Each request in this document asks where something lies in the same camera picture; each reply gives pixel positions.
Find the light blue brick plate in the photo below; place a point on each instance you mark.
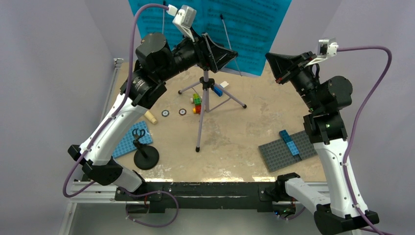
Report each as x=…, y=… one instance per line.
x=293, y=148

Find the grey brick baseplate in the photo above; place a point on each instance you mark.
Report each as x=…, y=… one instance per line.
x=276, y=154

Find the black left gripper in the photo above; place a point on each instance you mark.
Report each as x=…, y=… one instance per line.
x=219, y=56

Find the colourful toy brick car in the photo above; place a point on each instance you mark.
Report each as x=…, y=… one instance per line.
x=196, y=100

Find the blue white brick stack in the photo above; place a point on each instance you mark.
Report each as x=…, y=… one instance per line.
x=218, y=91

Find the cream microphone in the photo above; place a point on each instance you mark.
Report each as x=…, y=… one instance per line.
x=150, y=117

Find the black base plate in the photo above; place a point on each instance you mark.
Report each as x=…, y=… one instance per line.
x=156, y=197

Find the light blue brick baseplate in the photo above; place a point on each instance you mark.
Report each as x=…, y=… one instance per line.
x=126, y=146

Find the dark blue brick plate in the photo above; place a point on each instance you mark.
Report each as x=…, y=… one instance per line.
x=286, y=137

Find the teal sheet music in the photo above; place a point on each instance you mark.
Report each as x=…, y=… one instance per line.
x=156, y=20
x=246, y=26

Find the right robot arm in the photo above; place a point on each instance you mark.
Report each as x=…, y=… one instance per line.
x=343, y=211

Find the lilac tripod music stand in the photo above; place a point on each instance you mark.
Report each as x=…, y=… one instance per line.
x=208, y=84

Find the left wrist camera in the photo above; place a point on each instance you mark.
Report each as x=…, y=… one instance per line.
x=183, y=19

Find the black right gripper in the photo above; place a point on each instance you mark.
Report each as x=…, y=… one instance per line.
x=284, y=67

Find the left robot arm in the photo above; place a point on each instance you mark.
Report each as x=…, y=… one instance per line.
x=146, y=83

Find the black microphone desk stand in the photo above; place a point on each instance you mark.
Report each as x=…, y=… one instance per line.
x=146, y=157

